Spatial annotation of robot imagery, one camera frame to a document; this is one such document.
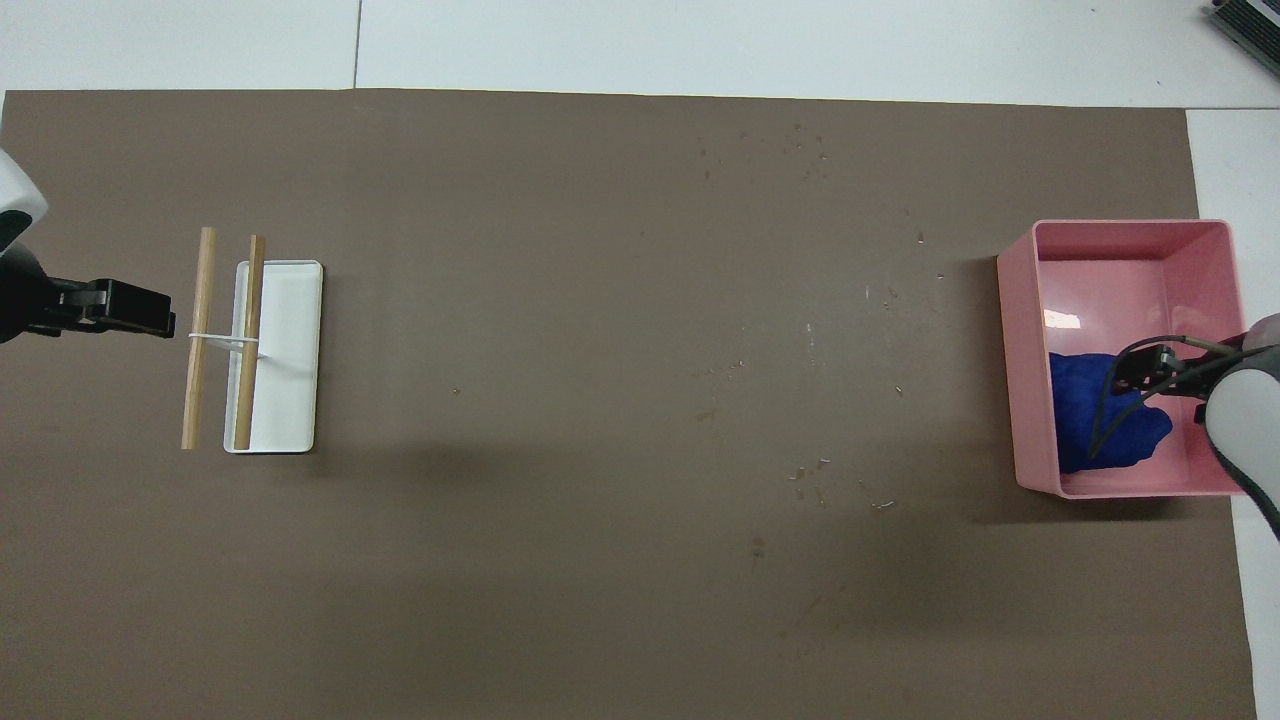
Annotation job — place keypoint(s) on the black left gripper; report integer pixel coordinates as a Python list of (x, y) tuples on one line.
[(25, 295)]

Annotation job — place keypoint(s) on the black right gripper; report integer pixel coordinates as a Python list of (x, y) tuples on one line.
[(1185, 375)]

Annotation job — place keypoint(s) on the blue towel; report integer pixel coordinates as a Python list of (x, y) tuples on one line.
[(1100, 430)]

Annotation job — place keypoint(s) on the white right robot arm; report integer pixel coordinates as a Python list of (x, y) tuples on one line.
[(1250, 420)]

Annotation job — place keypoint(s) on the pink plastic bin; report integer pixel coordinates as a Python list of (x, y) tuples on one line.
[(1120, 280)]

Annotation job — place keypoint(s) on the dark grey device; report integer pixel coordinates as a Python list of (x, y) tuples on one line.
[(1250, 22)]

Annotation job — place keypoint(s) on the brown table mat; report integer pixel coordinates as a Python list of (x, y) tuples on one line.
[(560, 450)]

